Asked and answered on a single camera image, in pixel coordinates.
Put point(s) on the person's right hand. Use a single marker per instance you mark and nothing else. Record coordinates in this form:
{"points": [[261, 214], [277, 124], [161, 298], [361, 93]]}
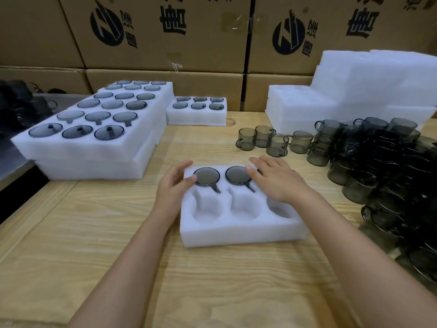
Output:
{"points": [[280, 181]]}

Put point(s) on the person's left hand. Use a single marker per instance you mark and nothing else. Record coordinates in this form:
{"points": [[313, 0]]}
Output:
{"points": [[170, 194]]}

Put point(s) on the pile of smoky glass mugs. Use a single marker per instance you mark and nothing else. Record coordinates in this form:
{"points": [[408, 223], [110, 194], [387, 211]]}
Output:
{"points": [[375, 150]]}

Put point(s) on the stack of white foam trays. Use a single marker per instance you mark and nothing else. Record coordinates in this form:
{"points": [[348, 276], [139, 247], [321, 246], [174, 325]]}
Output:
{"points": [[358, 78]]}

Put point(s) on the dark mugs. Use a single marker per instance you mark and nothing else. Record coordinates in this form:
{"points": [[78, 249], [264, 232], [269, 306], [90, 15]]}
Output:
{"points": [[17, 109]]}

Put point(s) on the person's left forearm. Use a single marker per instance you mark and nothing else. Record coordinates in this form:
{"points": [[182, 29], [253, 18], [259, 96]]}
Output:
{"points": [[119, 276]]}

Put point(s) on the person's right forearm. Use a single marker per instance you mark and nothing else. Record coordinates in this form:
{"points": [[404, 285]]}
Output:
{"points": [[358, 263]]}

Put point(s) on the stainless steel table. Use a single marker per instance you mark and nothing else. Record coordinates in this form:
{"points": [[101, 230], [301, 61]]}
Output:
{"points": [[68, 99]]}

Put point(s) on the black round object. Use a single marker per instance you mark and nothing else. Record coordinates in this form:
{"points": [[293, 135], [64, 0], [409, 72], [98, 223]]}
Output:
{"points": [[57, 91]]}

